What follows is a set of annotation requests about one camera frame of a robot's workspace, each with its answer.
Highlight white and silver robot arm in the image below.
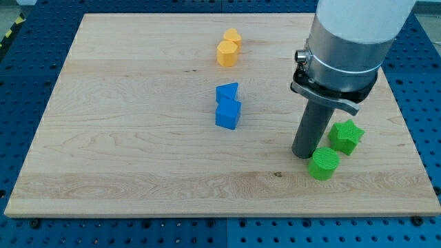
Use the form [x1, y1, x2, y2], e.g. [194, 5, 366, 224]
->
[291, 0, 416, 116]

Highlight light wooden board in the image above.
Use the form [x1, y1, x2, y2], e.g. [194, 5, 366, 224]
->
[5, 14, 440, 218]

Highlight blue cube block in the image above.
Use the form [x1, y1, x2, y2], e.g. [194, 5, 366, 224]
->
[215, 99, 241, 130]

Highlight green star block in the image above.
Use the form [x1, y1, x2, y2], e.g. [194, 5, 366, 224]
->
[328, 120, 365, 156]

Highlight yellow hexagon block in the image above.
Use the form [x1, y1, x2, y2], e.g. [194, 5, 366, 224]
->
[216, 41, 238, 67]

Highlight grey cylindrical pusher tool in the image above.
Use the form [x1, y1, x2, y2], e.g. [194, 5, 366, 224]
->
[291, 100, 334, 159]

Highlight blue triangle block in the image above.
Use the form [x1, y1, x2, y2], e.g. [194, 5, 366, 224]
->
[216, 82, 238, 103]

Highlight green cylinder block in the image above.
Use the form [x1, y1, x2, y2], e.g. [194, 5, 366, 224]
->
[308, 147, 340, 180]

